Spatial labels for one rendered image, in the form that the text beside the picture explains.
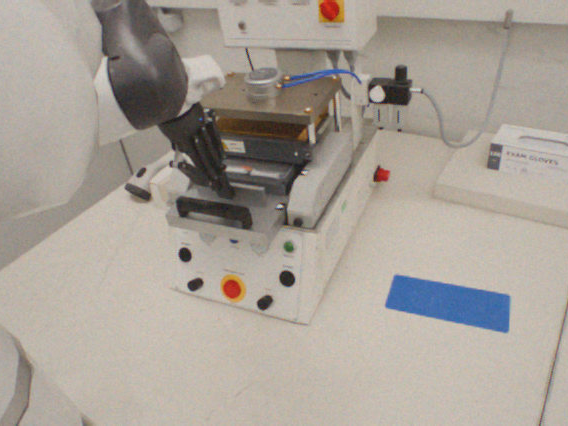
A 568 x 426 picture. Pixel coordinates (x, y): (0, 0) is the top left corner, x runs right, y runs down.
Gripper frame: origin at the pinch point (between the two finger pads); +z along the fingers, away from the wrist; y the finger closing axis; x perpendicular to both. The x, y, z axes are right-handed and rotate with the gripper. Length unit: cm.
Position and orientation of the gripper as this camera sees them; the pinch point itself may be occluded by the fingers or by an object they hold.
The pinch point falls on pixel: (220, 184)
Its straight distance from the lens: 89.5
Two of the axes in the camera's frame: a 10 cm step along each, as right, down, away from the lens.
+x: 9.0, 1.6, -4.0
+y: -3.5, 8.2, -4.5
